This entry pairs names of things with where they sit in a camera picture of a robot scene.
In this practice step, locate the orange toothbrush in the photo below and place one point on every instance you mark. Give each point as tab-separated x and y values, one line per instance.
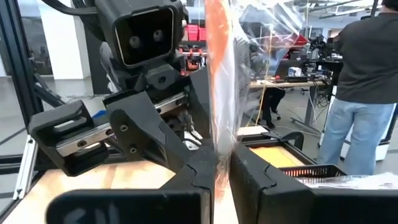
217	31

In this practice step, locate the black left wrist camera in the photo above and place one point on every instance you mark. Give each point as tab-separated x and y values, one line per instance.
143	34

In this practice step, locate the black robot workstation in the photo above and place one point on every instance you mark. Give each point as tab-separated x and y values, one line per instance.
323	46

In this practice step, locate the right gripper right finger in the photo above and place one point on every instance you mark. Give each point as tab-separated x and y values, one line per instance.
280	205

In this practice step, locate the wooden desk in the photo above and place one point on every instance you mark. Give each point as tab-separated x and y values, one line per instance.
295	83

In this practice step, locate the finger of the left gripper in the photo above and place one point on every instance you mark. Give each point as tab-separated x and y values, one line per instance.
200	105
140	133

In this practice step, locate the orange flat plastic lid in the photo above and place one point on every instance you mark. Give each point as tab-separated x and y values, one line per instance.
273	155

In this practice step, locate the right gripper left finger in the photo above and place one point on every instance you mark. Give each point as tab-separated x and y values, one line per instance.
140	208

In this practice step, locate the silver aluminium extrusion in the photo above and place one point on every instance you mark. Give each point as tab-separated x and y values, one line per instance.
26	165

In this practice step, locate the red storage bins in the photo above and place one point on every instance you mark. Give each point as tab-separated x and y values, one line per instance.
192	32

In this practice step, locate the black plastic basket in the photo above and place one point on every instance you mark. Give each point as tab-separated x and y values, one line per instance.
311	171

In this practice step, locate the black laptop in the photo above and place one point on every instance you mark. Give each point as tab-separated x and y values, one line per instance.
289	67

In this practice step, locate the person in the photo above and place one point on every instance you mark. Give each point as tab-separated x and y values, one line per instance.
367	62
273	102

